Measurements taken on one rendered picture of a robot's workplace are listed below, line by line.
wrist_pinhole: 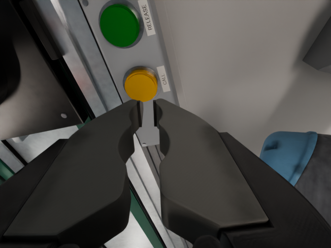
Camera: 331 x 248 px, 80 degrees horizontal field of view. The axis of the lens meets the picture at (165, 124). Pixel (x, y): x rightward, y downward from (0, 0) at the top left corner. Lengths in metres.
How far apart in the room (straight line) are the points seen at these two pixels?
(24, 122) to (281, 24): 0.40
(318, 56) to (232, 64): 0.12
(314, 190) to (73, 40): 0.29
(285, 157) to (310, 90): 0.23
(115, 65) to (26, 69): 0.10
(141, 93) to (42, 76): 0.12
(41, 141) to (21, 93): 0.15
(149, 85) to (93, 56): 0.07
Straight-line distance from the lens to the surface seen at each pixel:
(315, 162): 0.24
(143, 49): 0.24
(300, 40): 0.40
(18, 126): 0.35
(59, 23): 0.26
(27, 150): 0.48
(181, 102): 0.38
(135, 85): 0.25
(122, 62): 0.25
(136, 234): 0.67
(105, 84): 0.27
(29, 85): 0.30
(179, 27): 0.34
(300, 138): 0.26
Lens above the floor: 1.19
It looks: 54 degrees down
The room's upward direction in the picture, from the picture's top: 177 degrees counter-clockwise
